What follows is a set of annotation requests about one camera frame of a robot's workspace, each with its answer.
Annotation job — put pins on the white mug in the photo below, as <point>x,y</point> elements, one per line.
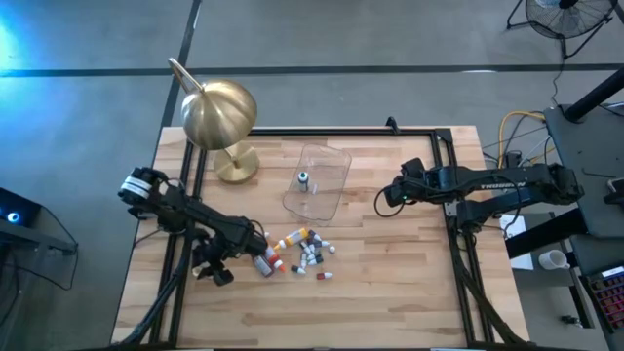
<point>552,260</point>

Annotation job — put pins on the black pole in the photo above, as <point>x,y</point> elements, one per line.
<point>595,95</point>

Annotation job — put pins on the white dropper bottle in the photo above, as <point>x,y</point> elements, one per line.
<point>317,260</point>

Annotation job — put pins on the small dark dropper bottle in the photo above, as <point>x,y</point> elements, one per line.
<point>303,261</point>
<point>312,235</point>
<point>305,247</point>

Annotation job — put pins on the keypad with coloured keys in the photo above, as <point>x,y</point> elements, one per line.
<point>609,297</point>

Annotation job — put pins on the small green-label dropper bottle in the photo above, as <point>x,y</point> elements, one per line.
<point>295,268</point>

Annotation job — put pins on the white paper sheet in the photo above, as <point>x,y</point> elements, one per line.
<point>521,261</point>

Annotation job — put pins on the large dark red colouring bottle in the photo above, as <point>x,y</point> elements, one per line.
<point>263,265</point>

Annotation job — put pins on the black floor fan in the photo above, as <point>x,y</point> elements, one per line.
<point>565,19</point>

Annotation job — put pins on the black aluminium table frame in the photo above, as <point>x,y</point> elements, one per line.
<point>341,131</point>

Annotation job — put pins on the large yellow colouring bottle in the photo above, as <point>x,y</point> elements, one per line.
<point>296,237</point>

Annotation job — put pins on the large green-cap colouring bottle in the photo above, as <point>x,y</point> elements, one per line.
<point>303,183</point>

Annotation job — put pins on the black side desk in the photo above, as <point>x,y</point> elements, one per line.
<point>585,146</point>

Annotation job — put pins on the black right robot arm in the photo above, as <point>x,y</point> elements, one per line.
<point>502,185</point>

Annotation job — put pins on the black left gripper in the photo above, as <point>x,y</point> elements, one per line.
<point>241,236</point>

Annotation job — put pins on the black clamp bracket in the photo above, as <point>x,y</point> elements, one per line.
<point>392,126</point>

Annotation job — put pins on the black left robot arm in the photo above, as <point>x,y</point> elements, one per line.
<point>185,209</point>

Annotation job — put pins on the clear plastic bin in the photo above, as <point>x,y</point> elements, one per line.
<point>331,166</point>

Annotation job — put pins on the small red-label dropper bottle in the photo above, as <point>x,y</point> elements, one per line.
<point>322,276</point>

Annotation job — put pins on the black box with blue light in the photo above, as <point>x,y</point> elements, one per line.
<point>19,205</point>

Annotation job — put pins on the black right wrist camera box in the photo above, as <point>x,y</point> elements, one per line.
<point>413,168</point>

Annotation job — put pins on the brass dome table lamp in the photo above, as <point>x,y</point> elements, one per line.
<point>219,114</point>

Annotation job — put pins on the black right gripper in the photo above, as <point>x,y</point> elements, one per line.
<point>419,187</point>

